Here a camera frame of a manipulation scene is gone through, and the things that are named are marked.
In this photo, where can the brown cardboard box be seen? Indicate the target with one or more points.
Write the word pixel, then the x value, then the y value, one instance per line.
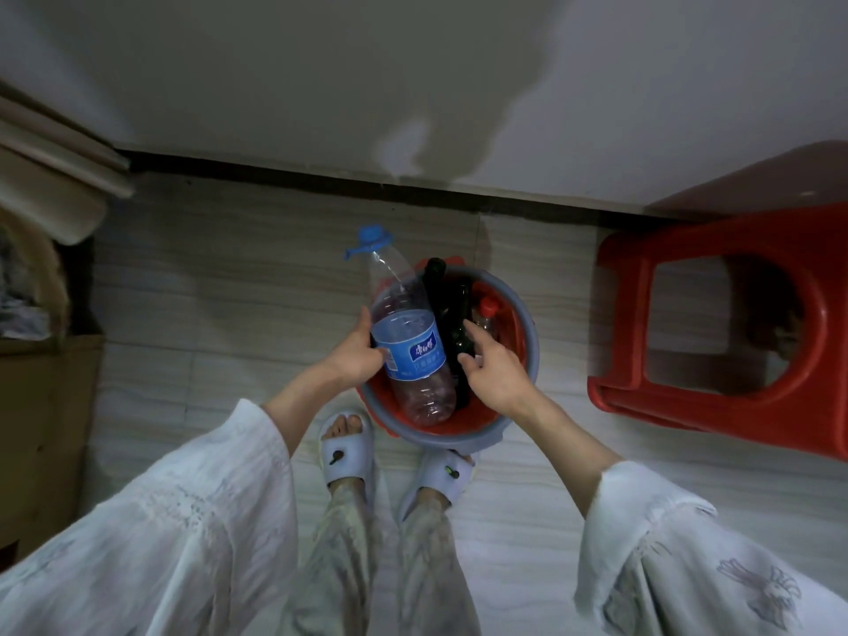
pixel 46 430

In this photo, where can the person's left white sleeve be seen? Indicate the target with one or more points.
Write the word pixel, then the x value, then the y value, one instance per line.
pixel 165 529

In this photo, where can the person's left forearm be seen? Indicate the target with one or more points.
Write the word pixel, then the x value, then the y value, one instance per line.
pixel 301 407

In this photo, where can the person's right hand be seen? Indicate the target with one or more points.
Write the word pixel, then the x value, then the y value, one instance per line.
pixel 503 384

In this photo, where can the red basin grey rim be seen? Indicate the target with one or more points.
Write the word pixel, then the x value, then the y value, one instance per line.
pixel 520 337

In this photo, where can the person's left thumb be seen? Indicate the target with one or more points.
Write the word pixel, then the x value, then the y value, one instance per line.
pixel 364 324

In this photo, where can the person's right forearm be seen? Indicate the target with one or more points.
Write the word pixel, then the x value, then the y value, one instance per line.
pixel 570 456

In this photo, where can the person's white slipper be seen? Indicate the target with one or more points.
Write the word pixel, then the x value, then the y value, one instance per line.
pixel 351 453
pixel 440 480

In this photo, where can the black glass bottle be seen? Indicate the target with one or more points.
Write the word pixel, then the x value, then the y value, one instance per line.
pixel 438 291

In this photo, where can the clear plastic bottle blue cap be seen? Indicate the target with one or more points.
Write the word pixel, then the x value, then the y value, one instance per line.
pixel 409 344

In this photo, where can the person's right white slipper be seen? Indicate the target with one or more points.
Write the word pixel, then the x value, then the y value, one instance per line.
pixel 440 480

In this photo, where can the person's left hand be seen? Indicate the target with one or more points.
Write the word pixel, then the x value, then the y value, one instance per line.
pixel 350 364

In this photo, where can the beige wooden boards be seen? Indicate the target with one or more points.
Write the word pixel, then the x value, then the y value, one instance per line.
pixel 53 172

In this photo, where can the small bottle red cap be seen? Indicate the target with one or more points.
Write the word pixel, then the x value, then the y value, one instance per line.
pixel 487 314

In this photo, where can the person's right white sleeve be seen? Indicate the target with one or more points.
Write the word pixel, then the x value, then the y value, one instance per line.
pixel 695 562

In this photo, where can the person's left white slipper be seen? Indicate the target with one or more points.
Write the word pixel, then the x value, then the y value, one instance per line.
pixel 351 453

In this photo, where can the person's white sleeve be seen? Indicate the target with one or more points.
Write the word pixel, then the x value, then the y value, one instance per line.
pixel 695 562
pixel 165 529

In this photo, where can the dark green glass bottle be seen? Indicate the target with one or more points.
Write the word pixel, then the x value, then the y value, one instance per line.
pixel 462 324

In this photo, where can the light patterned trousers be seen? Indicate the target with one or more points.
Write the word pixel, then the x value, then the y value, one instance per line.
pixel 371 576

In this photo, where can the red plastic stool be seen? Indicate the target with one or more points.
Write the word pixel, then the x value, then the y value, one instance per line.
pixel 715 238

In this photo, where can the person's right thumb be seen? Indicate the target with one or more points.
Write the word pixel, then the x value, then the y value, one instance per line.
pixel 469 366

